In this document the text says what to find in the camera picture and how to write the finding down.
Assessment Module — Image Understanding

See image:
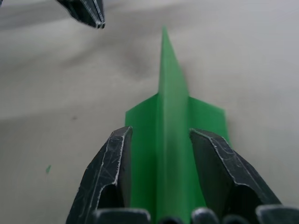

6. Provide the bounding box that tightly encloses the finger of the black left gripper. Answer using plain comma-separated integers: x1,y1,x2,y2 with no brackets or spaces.
56,0,101,29
93,0,106,29

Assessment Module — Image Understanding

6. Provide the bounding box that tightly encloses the green paper sheet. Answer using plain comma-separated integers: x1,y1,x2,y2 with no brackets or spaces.
125,25,232,224

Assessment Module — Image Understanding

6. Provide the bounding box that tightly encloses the beige table cloth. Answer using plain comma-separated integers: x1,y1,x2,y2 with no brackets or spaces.
0,0,299,224

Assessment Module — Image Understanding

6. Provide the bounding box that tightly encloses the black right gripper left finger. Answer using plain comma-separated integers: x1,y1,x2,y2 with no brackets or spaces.
66,125,134,224

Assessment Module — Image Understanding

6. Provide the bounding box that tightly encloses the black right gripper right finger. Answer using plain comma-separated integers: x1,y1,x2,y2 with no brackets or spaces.
188,127,283,216

